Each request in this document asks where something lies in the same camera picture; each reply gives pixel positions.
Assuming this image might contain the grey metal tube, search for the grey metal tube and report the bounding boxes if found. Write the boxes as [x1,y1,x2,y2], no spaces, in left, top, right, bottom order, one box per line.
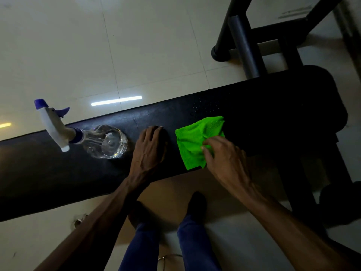
[227,15,267,80]

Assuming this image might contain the person's left hand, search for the person's left hand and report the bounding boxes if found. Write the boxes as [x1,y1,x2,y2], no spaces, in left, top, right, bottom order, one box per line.
[128,125,170,192]

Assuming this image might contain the person's right forearm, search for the person's right forearm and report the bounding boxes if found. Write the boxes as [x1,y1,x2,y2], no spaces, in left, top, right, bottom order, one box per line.
[240,185,354,271]

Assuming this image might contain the person's right hand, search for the person's right hand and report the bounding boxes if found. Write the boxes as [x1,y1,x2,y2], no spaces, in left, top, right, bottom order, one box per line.
[200,135,255,197]

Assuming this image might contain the black sock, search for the black sock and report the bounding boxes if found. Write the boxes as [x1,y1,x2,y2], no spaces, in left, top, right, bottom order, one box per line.
[128,201,154,230]
[186,191,208,224]

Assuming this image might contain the black metal bench frame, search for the black metal bench frame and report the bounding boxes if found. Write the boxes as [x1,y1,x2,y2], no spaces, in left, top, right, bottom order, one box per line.
[211,0,361,253]

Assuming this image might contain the clear spray bottle purple nozzle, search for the clear spray bottle purple nozzle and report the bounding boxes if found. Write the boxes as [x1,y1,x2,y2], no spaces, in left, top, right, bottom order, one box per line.
[34,99,129,160]

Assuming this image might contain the small metal floor fitting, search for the small metal floor fitting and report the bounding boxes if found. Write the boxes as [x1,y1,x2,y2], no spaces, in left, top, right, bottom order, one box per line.
[74,214,88,228]

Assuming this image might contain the person's left forearm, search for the person's left forearm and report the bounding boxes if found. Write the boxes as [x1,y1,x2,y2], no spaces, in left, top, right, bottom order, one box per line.
[34,178,148,271]

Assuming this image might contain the thin metal wire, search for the thin metal wire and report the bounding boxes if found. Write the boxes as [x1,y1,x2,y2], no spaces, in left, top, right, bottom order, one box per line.
[157,253,184,271]

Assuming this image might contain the black padded bench seat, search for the black padded bench seat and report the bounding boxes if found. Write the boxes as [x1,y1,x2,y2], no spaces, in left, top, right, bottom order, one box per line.
[0,65,348,223]

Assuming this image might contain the blue trousers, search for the blue trousers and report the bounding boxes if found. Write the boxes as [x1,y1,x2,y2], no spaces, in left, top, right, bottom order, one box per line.
[118,214,222,271]

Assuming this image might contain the green microfibre cloth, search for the green microfibre cloth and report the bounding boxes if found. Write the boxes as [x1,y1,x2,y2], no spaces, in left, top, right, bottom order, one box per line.
[175,116,226,171]

